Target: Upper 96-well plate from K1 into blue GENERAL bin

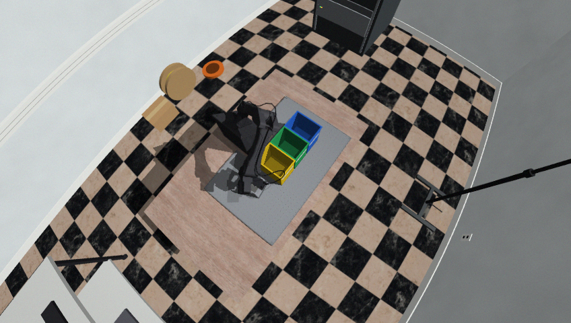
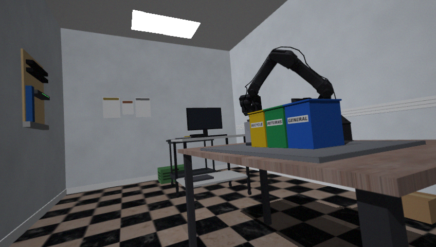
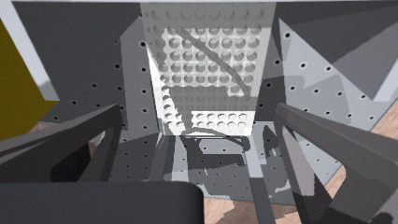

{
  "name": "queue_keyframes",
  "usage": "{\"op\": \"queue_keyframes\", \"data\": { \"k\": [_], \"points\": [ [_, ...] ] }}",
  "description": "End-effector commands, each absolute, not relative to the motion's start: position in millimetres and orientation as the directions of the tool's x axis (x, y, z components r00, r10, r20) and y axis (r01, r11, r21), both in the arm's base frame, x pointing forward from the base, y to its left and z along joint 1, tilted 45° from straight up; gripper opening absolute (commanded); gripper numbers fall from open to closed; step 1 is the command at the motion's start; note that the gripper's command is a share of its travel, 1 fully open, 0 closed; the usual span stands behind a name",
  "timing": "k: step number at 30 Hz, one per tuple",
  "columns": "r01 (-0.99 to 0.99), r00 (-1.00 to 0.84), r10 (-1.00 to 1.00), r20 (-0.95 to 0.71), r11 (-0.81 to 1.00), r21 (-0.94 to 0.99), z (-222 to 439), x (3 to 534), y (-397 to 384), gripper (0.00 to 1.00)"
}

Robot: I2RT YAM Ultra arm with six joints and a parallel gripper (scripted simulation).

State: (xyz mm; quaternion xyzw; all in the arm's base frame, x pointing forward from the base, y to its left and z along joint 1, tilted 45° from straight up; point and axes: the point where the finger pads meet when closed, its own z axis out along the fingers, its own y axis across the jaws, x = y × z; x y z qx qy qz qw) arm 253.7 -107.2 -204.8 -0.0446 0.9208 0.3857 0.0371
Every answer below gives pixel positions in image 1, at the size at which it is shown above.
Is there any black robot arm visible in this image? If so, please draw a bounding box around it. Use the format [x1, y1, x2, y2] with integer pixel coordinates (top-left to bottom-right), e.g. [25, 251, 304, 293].
[225, 101, 279, 194]

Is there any green open bin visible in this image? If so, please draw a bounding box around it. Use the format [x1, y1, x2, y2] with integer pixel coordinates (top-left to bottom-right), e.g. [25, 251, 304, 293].
[270, 126, 310, 169]

